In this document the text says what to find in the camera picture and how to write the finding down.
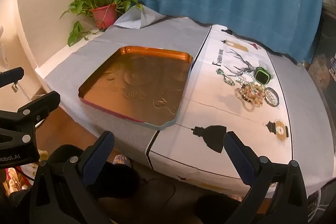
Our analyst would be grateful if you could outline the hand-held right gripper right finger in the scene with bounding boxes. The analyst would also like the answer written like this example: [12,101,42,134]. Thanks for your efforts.
[223,131,307,224]

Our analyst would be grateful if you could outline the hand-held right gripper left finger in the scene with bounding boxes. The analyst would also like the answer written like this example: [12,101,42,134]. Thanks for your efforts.
[29,130,116,224]

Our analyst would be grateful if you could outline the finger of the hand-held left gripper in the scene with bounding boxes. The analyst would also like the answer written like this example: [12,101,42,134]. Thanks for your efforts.
[0,67,25,88]
[0,91,61,147]

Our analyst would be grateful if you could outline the pale bead bracelet gold charms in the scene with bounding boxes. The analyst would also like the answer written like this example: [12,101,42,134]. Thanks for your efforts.
[234,88,255,111]

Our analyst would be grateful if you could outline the rhinestone bangle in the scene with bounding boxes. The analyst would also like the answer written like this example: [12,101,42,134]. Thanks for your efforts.
[264,87,280,107]

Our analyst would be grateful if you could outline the yellow bead bracelet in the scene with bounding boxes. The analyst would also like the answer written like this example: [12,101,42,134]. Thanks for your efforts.
[242,82,264,106]

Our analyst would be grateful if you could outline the white pearl bracelet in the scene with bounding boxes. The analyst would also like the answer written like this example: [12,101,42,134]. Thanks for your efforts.
[236,72,257,85]

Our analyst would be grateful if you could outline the golden metal tray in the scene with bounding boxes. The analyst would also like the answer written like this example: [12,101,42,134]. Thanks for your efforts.
[78,46,194,131]

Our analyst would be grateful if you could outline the person's left leg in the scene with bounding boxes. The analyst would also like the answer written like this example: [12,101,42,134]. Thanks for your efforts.
[49,144,141,201]

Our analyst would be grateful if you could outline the person's leg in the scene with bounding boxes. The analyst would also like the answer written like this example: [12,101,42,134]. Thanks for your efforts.
[196,195,246,224]
[49,144,141,201]

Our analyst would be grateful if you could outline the multicoloured knitted cloth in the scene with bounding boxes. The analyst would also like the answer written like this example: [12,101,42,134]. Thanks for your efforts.
[113,154,132,168]

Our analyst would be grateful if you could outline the floral patterned cloth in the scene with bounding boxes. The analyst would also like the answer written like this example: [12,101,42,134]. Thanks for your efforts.
[0,151,48,197]

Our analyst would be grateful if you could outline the person's right leg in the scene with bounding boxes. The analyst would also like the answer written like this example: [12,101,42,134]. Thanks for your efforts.
[196,195,246,224]

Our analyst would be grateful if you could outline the white printed tablecloth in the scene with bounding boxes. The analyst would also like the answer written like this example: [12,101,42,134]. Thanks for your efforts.
[146,23,336,198]

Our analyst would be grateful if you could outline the green smart watch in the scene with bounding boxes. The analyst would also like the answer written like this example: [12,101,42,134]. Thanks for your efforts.
[255,67,274,86]

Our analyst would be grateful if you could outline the green potted plant red pot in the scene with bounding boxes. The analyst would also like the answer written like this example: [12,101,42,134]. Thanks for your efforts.
[60,0,145,47]

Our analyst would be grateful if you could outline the grey tablecloth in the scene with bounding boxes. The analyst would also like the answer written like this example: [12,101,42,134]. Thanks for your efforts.
[34,5,213,169]

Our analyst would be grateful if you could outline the pink and green bead bracelet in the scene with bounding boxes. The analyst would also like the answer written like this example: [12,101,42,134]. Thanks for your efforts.
[253,91,265,107]

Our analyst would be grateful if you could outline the black and white bead bracelet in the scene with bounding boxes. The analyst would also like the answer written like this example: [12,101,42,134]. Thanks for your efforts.
[216,68,235,86]

